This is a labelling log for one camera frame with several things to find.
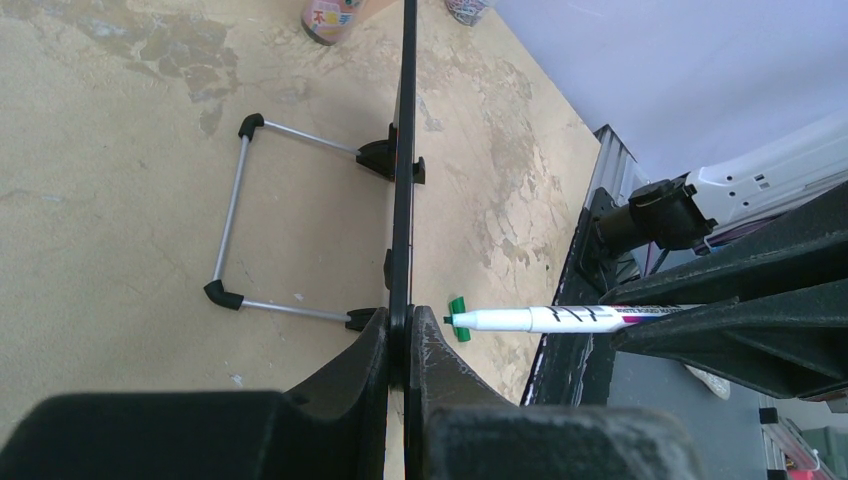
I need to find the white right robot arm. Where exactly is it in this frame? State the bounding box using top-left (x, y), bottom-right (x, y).
top-left (595, 112), bottom-right (847, 401)

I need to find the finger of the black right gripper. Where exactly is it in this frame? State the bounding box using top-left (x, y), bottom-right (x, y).
top-left (600, 198), bottom-right (847, 305)
top-left (611, 280), bottom-right (847, 399)

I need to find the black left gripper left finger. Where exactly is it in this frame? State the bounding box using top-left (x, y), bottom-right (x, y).
top-left (1, 308), bottom-right (389, 479)

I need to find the green marker cap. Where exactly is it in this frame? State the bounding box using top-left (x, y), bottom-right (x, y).
top-left (447, 296), bottom-right (472, 344)

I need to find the pink cartoon bottle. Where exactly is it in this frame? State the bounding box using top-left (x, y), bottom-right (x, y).
top-left (300, 0), bottom-right (366, 46)

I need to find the white green whiteboard marker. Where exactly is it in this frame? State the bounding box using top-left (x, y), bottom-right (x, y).
top-left (443, 304), bottom-right (701, 334)

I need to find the silver whiteboard stand frame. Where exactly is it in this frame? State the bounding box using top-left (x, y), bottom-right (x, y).
top-left (203, 113), bottom-right (393, 331)

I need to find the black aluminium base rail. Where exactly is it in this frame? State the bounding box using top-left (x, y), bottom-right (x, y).
top-left (520, 125), bottom-right (633, 406)

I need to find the white whiteboard black frame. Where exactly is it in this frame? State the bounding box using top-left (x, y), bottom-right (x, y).
top-left (385, 0), bottom-right (418, 390)

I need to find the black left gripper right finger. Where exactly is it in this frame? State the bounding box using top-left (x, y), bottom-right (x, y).
top-left (405, 306), bottom-right (706, 479)

